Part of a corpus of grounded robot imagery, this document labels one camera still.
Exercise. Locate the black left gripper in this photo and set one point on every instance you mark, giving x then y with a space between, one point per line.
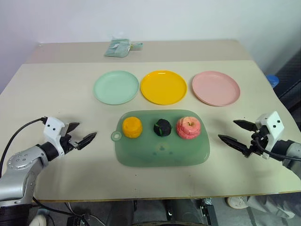
68 144

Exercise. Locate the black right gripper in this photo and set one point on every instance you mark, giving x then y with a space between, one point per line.
255 144

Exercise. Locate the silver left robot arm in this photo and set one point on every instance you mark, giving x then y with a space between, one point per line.
20 163

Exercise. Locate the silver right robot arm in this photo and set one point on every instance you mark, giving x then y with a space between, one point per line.
291 153

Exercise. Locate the pink plate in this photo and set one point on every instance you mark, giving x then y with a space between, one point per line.
216 89

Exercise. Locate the orange toy fruit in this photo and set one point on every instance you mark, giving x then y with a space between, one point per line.
132 127

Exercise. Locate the mint green plate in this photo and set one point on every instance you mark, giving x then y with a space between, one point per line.
115 87

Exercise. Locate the dark green toy vegetable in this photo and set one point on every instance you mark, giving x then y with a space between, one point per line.
162 127

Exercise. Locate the yellow plate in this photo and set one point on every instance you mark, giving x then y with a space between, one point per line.
163 87

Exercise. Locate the pink toy apple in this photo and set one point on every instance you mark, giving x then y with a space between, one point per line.
188 127

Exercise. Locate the blue round cap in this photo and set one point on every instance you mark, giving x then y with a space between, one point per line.
272 81

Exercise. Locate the white round shoe tip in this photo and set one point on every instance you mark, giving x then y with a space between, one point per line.
237 202

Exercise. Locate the black carbon fibre case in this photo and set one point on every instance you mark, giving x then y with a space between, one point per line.
289 82

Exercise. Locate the translucent green cutting board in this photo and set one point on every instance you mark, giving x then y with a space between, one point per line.
164 154

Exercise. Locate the black box under table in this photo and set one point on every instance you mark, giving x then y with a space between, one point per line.
77 221

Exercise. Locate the clear bag of green packets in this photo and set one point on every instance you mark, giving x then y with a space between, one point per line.
117 48

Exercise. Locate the white shoe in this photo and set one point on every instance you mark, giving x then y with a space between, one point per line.
38 217

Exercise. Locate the small green tied pouch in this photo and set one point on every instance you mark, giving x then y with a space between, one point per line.
137 46

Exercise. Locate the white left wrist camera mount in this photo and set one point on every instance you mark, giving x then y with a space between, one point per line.
53 127

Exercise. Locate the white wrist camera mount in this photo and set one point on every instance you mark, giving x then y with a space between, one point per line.
274 124
53 127

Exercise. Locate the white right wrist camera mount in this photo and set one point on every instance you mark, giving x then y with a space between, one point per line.
274 124

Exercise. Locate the metal table leg bracket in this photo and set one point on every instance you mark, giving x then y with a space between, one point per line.
208 212

